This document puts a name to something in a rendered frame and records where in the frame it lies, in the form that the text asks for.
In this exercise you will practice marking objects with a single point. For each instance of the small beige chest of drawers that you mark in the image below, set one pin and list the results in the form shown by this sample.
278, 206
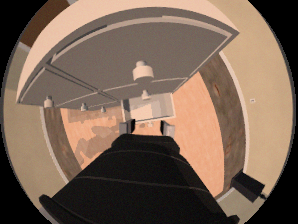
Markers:
86, 15

